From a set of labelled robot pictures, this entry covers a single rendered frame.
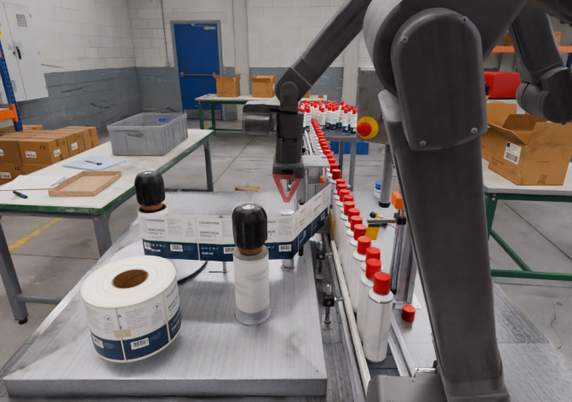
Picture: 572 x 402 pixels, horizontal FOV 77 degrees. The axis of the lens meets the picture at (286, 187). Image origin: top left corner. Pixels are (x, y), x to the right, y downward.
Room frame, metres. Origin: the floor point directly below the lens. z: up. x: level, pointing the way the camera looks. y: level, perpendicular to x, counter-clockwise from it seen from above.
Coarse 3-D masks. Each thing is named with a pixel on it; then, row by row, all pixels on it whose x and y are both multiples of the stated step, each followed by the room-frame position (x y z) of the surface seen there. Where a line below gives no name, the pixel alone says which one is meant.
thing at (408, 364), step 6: (390, 324) 0.63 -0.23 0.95; (396, 324) 0.62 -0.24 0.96; (396, 330) 0.61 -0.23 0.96; (396, 336) 0.59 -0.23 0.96; (402, 336) 0.59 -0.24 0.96; (402, 342) 0.57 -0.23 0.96; (402, 348) 0.56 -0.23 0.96; (402, 354) 0.55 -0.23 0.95; (408, 354) 0.54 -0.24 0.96; (408, 360) 0.53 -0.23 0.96; (408, 366) 0.51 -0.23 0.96; (414, 366) 0.51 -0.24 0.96; (408, 372) 0.51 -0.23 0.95; (414, 372) 0.50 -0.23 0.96
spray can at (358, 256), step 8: (360, 240) 0.77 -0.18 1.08; (368, 240) 0.77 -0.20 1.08; (360, 248) 0.77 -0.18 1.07; (352, 256) 0.78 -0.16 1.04; (360, 256) 0.76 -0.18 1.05; (352, 264) 0.77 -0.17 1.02; (360, 264) 0.75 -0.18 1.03; (352, 272) 0.77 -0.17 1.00; (352, 280) 0.77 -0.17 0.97; (352, 288) 0.77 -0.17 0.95; (352, 296) 0.76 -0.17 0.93; (352, 304) 0.76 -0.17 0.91
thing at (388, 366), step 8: (336, 248) 1.09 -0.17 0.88; (336, 272) 0.95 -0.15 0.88; (344, 304) 0.79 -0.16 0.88; (352, 344) 0.66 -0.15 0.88; (384, 360) 0.61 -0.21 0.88; (392, 360) 0.61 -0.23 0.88; (368, 368) 0.59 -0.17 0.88; (376, 368) 0.59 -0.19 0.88; (384, 368) 0.59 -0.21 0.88; (392, 368) 0.59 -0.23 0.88; (360, 376) 0.57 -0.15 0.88
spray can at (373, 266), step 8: (368, 264) 0.67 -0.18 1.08; (376, 264) 0.67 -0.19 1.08; (368, 272) 0.67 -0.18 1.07; (376, 272) 0.66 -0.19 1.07; (360, 280) 0.68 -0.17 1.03; (368, 280) 0.66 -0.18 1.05; (360, 288) 0.67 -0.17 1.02; (368, 288) 0.65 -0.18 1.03; (360, 296) 0.67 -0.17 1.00; (360, 304) 0.67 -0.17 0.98; (360, 312) 0.67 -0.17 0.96; (360, 320) 0.66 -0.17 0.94; (360, 328) 0.66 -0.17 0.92; (360, 336) 0.66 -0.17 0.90
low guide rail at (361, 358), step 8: (336, 256) 0.98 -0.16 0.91; (336, 264) 0.94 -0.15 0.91; (344, 280) 0.85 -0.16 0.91; (344, 288) 0.82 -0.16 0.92; (344, 296) 0.79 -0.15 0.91; (352, 312) 0.72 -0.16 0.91; (352, 320) 0.69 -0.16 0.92; (352, 328) 0.67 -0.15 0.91; (352, 336) 0.66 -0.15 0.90; (360, 344) 0.62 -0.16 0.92; (360, 352) 0.60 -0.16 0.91; (360, 360) 0.57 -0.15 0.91; (360, 368) 0.57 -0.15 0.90; (368, 376) 0.53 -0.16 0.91
